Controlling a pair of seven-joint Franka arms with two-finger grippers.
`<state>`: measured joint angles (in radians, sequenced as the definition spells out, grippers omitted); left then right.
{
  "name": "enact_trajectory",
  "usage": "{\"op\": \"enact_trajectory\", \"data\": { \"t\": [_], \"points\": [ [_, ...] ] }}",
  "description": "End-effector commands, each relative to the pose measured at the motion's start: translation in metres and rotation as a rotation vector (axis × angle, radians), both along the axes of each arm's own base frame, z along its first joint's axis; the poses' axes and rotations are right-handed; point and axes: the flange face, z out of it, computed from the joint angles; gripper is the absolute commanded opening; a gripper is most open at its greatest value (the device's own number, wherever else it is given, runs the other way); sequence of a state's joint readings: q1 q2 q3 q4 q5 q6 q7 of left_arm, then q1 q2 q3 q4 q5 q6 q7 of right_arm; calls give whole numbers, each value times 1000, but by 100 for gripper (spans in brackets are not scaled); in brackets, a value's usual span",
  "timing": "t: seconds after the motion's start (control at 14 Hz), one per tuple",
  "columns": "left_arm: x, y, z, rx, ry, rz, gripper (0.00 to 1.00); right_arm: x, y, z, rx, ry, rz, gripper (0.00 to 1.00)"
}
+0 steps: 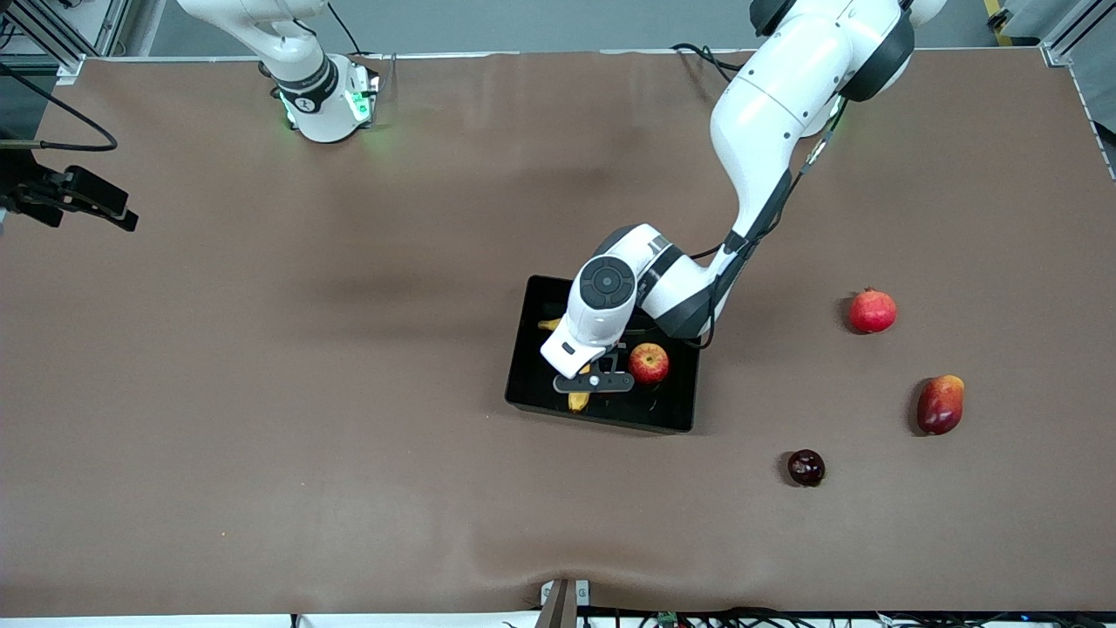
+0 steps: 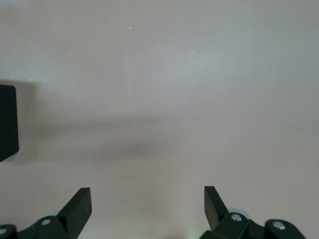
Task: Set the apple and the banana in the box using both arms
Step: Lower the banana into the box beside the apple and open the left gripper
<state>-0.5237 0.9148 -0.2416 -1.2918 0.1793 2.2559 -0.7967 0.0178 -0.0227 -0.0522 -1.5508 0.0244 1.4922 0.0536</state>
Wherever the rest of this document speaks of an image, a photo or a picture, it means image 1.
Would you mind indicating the red yellow mango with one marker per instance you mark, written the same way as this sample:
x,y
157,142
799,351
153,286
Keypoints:
x,y
940,406

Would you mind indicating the black plastic box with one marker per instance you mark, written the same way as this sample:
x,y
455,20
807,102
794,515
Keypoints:
x,y
671,410

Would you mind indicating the metal bracket with brown post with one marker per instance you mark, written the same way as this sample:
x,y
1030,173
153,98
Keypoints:
x,y
565,606

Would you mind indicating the aluminium frame profile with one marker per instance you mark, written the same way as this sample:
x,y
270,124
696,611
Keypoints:
x,y
1077,30
52,30

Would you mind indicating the red yellow apple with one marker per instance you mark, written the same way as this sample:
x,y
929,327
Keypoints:
x,y
649,362

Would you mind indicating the red pomegranate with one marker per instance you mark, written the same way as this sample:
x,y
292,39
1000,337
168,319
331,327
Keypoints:
x,y
873,311

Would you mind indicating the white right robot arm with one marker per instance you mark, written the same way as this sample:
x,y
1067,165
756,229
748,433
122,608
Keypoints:
x,y
327,122

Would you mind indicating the brown table cover sheet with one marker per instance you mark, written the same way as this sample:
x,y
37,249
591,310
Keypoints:
x,y
349,392

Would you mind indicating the dark purple mangosteen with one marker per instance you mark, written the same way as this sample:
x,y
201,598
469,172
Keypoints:
x,y
806,468

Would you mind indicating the yellow banana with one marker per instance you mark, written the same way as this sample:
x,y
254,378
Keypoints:
x,y
579,401

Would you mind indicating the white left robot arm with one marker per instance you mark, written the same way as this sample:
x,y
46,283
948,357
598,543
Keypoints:
x,y
785,87

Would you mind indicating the small green circuit board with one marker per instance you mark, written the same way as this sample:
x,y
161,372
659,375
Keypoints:
x,y
667,619

